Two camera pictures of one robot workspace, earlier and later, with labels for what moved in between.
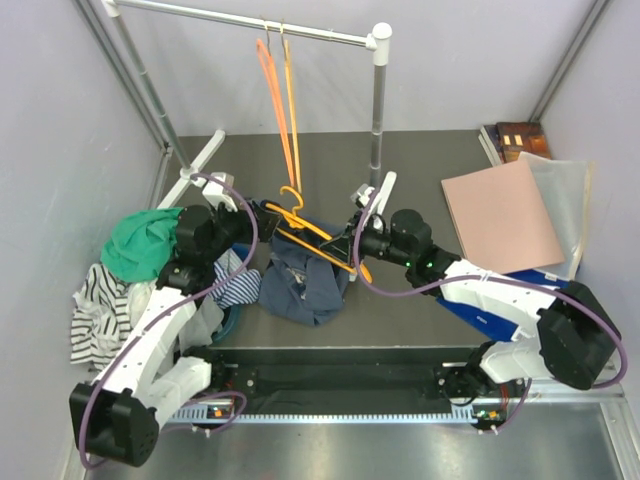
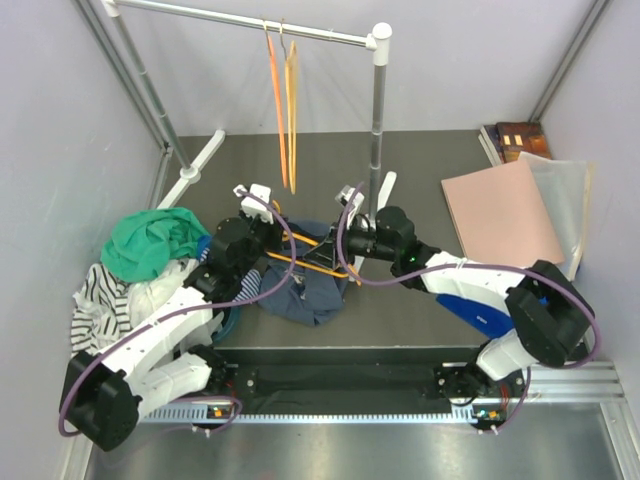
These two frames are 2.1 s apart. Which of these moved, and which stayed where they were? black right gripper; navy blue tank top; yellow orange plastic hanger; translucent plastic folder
Moved: yellow orange plastic hanger
Stayed: translucent plastic folder; navy blue tank top; black right gripper
